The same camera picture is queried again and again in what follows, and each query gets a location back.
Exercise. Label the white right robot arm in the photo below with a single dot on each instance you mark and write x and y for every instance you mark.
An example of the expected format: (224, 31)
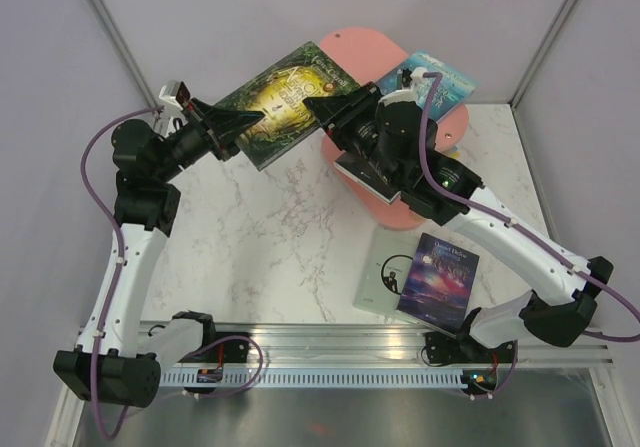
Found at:
(563, 287)

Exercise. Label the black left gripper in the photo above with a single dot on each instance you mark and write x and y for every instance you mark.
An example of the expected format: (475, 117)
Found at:
(223, 127)

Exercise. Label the white slotted cable duct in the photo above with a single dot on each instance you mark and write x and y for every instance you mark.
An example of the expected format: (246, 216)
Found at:
(235, 377)

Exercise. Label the pink three-tier shelf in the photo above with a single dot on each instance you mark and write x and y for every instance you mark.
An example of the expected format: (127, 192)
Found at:
(366, 55)

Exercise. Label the purple Robinson Crusoe book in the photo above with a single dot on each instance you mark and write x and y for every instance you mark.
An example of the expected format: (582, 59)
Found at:
(438, 286)

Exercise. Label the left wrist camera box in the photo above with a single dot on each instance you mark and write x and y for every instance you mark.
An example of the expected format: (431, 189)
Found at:
(175, 94)

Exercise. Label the green gold fantasy book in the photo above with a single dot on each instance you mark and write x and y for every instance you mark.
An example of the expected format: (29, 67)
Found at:
(279, 93)

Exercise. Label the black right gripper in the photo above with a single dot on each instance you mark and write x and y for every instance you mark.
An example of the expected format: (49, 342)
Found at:
(337, 111)

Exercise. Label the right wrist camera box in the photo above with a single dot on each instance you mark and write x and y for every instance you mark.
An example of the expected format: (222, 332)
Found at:
(407, 83)

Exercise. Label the teal underwater cover book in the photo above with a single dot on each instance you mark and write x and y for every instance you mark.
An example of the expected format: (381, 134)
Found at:
(453, 89)

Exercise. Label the pale grey Great Gatsby book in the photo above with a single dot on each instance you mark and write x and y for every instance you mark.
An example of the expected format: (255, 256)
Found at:
(385, 272)

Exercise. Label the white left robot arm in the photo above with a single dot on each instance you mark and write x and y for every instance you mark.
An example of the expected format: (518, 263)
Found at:
(109, 363)

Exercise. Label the blue Wuthering Heights book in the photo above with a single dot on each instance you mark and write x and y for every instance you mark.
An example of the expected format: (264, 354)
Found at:
(359, 171)

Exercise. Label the left aluminium frame post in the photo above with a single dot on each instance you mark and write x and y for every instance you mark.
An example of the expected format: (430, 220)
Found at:
(116, 39)

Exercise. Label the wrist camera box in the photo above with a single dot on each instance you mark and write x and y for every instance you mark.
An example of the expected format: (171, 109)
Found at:
(175, 94)
(407, 83)

